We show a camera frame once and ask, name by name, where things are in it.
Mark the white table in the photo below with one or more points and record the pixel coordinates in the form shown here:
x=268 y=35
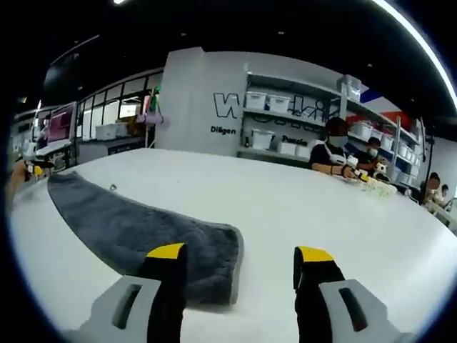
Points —
x=285 y=214

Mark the long metal shelving unit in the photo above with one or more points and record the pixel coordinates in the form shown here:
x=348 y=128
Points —
x=344 y=103

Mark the long ceiling light strip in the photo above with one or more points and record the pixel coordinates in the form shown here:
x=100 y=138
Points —
x=426 y=43

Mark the white lidded storage bin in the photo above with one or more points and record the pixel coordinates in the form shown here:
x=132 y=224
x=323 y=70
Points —
x=256 y=101
x=262 y=139
x=279 y=103

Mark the grey towel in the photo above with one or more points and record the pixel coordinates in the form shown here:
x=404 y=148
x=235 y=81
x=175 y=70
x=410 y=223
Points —
x=143 y=228

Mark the purple rolled mat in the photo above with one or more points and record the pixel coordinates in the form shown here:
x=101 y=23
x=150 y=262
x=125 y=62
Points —
x=153 y=119

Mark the white patterned box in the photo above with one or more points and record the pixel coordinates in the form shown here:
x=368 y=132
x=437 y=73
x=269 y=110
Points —
x=380 y=189

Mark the row of white storage bins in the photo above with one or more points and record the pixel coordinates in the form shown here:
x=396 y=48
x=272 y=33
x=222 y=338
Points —
x=387 y=143

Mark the grey metal shelving unit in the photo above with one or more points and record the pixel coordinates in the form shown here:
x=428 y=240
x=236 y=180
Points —
x=285 y=114

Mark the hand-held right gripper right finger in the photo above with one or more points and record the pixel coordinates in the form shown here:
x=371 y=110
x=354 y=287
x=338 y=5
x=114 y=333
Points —
x=314 y=286

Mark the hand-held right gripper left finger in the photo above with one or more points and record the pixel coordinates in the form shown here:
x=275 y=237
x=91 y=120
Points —
x=168 y=286

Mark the monitor with purple screen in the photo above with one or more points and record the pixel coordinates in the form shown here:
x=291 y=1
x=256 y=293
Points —
x=60 y=123

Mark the clear storage bin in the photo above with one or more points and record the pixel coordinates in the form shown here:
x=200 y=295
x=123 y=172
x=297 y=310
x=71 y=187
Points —
x=351 y=84

